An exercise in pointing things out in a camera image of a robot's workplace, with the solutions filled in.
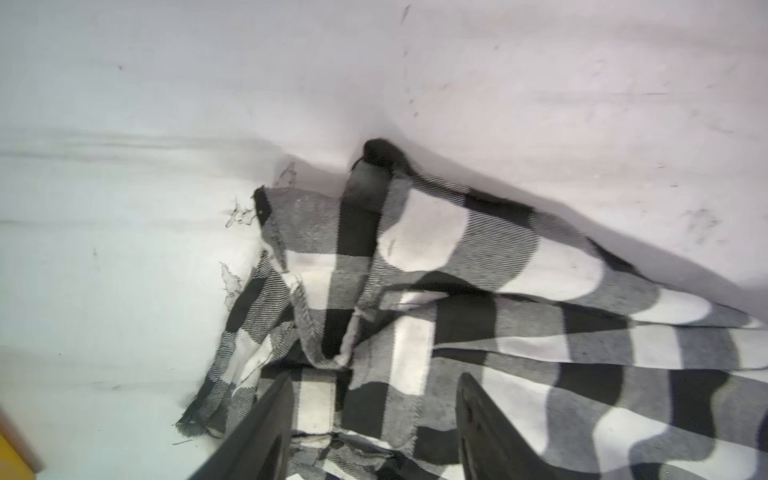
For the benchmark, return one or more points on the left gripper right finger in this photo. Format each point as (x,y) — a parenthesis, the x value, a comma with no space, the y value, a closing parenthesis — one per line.
(490,447)

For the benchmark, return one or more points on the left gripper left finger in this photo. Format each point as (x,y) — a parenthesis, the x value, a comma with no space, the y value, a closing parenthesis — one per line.
(258,449)

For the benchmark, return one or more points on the black white checkered shirt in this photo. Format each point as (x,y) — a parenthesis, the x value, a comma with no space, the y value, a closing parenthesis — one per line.
(375,303)

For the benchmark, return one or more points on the yellow handled toy tool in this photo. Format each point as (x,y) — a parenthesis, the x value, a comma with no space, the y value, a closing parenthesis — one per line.
(19,461)

